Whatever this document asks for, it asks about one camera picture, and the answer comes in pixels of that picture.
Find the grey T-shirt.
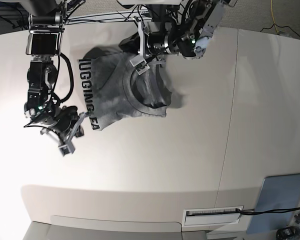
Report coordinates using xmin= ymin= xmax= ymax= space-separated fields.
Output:
xmin=76 ymin=46 xmax=184 ymax=131

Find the yellow cable on floor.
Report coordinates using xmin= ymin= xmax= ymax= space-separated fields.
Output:
xmin=270 ymin=0 xmax=281 ymax=35

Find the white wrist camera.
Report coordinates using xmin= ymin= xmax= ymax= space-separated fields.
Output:
xmin=130 ymin=55 xmax=150 ymax=75
xmin=58 ymin=142 xmax=75 ymax=157

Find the black equipment bottom right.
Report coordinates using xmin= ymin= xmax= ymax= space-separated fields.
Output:
xmin=276 ymin=212 xmax=300 ymax=240

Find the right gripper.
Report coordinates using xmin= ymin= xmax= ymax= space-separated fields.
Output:
xmin=40 ymin=106 xmax=90 ymax=146

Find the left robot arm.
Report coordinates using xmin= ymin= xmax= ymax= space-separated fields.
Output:
xmin=130 ymin=0 xmax=235 ymax=75

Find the central black robot stand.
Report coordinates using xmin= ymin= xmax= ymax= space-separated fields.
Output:
xmin=140 ymin=4 xmax=181 ymax=23

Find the white cable grommet slot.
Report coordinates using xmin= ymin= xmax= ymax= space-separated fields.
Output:
xmin=181 ymin=205 xmax=244 ymax=228

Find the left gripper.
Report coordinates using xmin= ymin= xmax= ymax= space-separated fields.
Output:
xmin=132 ymin=16 xmax=170 ymax=69

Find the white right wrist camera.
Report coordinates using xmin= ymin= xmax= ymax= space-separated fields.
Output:
xmin=58 ymin=142 xmax=75 ymax=157

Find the black cable at grommet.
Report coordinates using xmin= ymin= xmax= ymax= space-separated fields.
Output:
xmin=235 ymin=206 xmax=300 ymax=216

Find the blue-grey flat panel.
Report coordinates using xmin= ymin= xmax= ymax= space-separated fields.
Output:
xmin=246 ymin=173 xmax=300 ymax=235

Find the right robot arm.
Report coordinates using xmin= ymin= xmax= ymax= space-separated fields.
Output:
xmin=21 ymin=0 xmax=86 ymax=149

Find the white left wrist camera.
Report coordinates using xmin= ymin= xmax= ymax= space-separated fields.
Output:
xmin=130 ymin=55 xmax=150 ymax=75

